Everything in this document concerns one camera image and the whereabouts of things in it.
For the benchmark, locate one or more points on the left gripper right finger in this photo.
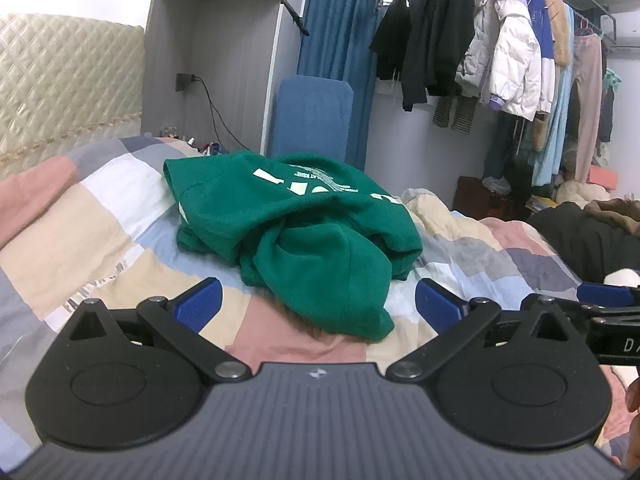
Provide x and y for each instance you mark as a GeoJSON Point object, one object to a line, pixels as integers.
{"type": "Point", "coordinates": [457, 322]}

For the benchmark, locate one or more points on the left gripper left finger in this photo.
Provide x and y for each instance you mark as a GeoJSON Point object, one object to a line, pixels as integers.
{"type": "Point", "coordinates": [175, 325]}

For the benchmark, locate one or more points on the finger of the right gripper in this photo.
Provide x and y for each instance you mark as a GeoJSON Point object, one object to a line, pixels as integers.
{"type": "Point", "coordinates": [609, 296]}

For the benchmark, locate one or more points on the green sweatshirt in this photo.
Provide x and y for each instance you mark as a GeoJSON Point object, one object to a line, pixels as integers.
{"type": "Point", "coordinates": [323, 237]}

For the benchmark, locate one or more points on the person hand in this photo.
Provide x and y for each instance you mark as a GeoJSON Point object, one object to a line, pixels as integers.
{"type": "Point", "coordinates": [632, 399]}

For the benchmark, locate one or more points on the black coat on bed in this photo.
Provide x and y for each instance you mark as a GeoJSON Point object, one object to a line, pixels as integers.
{"type": "Point", "coordinates": [591, 248]}

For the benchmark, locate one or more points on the dark red storage box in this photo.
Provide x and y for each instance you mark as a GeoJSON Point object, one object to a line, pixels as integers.
{"type": "Point", "coordinates": [475, 201]}

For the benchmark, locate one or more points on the patchwork quilt bedding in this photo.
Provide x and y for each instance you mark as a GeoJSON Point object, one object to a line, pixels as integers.
{"type": "Point", "coordinates": [100, 221]}

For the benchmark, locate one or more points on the light blue hanging garment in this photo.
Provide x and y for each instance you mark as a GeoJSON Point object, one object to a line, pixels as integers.
{"type": "Point", "coordinates": [546, 164]}

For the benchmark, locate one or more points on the nightstand clutter items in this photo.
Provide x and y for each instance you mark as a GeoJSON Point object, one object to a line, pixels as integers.
{"type": "Point", "coordinates": [188, 145]}

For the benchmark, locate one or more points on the pink hanging trousers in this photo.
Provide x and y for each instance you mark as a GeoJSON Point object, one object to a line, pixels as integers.
{"type": "Point", "coordinates": [588, 77]}

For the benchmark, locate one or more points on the white puffer jacket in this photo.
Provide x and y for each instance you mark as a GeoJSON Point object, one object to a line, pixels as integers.
{"type": "Point", "coordinates": [502, 66]}

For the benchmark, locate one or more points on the quilted cream headboard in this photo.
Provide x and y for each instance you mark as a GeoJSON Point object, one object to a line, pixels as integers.
{"type": "Point", "coordinates": [66, 82]}

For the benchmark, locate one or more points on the grey wardrobe cabinet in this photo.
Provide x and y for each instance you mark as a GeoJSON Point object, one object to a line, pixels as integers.
{"type": "Point", "coordinates": [243, 49]}

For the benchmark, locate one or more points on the black wall charger with cable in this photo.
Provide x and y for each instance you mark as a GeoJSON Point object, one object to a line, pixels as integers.
{"type": "Point", "coordinates": [182, 82]}

